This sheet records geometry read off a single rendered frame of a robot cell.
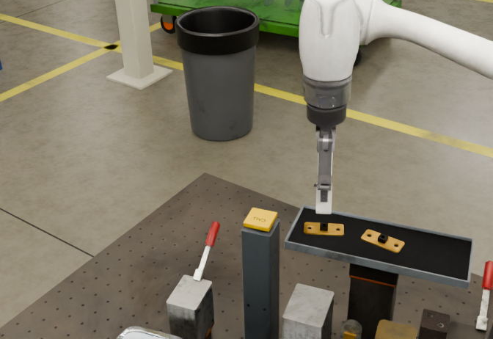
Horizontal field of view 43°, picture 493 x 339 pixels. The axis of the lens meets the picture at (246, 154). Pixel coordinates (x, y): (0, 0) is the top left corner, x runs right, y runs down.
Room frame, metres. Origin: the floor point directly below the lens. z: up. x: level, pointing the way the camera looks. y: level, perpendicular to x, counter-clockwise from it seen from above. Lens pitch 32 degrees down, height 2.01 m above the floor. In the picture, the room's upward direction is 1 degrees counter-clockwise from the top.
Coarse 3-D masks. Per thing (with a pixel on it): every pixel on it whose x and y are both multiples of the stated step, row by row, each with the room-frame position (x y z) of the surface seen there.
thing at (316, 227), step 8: (304, 224) 1.07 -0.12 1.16; (312, 224) 1.07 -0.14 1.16; (320, 224) 1.06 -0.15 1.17; (328, 224) 1.07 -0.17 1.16; (336, 224) 1.07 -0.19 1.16; (304, 232) 1.05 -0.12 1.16; (312, 232) 1.05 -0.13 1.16; (320, 232) 1.05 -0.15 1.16; (328, 232) 1.04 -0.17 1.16; (336, 232) 1.04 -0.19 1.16
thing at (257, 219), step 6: (252, 210) 1.13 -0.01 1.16; (258, 210) 1.13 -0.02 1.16; (264, 210) 1.13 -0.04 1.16; (246, 216) 1.11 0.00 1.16; (252, 216) 1.11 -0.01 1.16; (258, 216) 1.11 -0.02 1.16; (264, 216) 1.11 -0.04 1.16; (270, 216) 1.11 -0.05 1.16; (276, 216) 1.11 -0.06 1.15; (246, 222) 1.09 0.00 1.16; (252, 222) 1.09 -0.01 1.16; (258, 222) 1.09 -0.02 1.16; (264, 222) 1.09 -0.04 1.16; (270, 222) 1.09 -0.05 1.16; (258, 228) 1.08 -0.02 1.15; (264, 228) 1.07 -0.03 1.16; (270, 228) 1.08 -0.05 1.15
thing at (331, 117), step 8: (312, 112) 1.04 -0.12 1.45; (320, 112) 1.03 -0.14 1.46; (328, 112) 1.03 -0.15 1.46; (336, 112) 1.03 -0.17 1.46; (344, 112) 1.04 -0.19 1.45; (312, 120) 1.04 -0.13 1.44; (320, 120) 1.03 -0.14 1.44; (328, 120) 1.03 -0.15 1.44; (336, 120) 1.03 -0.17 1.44; (320, 128) 1.04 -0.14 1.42; (328, 128) 1.03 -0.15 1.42; (320, 136) 1.03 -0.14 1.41; (328, 136) 1.02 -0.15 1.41
